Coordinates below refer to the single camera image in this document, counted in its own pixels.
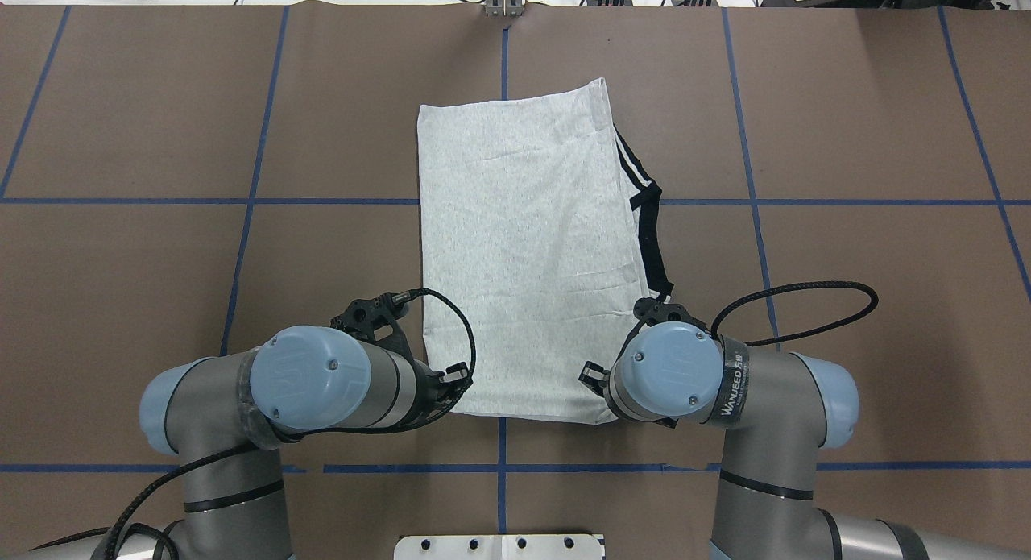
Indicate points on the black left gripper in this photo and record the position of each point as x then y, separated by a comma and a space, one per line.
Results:
424, 389

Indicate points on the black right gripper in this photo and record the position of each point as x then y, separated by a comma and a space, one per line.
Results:
594, 374

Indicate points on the grey cartoon print t-shirt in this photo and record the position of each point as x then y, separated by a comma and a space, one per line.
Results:
533, 223

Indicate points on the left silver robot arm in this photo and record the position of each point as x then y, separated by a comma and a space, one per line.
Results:
226, 420

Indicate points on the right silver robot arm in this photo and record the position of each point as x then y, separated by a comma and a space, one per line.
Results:
777, 410

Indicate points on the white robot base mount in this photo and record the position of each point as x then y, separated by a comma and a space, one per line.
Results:
503, 546

